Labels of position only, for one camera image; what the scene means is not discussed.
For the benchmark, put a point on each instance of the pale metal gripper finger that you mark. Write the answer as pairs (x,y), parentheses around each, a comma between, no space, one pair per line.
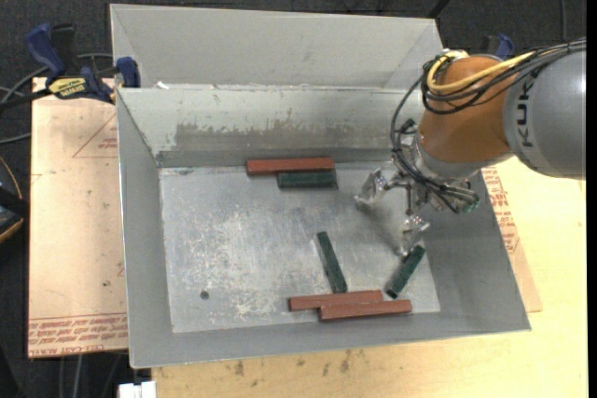
(412,234)
(373,191)

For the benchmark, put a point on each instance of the dark green flat block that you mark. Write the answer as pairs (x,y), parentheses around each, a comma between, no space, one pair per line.
(332,262)
(307,180)
(405,272)

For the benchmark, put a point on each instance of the red-brown flat block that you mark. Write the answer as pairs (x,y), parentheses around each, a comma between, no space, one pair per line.
(326,299)
(290,166)
(366,310)

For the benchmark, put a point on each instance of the grey metal bin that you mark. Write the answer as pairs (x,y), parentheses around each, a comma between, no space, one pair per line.
(242,228)

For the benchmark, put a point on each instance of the black cylinder on white bracket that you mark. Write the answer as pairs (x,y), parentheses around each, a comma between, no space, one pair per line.
(408,125)

